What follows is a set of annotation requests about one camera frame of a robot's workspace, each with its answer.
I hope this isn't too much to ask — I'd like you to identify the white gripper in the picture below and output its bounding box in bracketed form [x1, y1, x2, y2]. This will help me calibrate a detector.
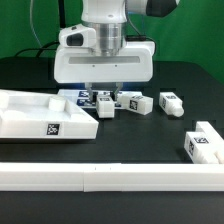
[54, 41, 155, 100]

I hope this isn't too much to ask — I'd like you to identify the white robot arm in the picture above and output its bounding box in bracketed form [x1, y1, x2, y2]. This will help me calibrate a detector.
[54, 0, 180, 91]

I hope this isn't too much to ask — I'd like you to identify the white sheet with tags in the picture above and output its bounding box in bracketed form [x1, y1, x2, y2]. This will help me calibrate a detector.
[58, 89, 142, 109]

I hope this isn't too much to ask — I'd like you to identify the white square tabletop part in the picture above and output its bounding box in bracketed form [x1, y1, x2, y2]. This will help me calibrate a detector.
[0, 89, 98, 139]

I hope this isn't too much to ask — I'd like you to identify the black vertical pole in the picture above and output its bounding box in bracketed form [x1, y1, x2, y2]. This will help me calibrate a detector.
[57, 0, 66, 29]

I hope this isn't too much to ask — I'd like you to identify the white L-shaped obstacle fence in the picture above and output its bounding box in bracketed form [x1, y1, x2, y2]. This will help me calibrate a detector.
[0, 121, 224, 192]

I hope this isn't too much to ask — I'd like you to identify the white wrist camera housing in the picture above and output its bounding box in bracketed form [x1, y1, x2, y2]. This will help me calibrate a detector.
[59, 24, 96, 47]

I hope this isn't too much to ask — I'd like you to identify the black cables and connector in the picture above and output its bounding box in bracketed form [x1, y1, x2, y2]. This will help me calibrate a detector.
[14, 40, 62, 58]

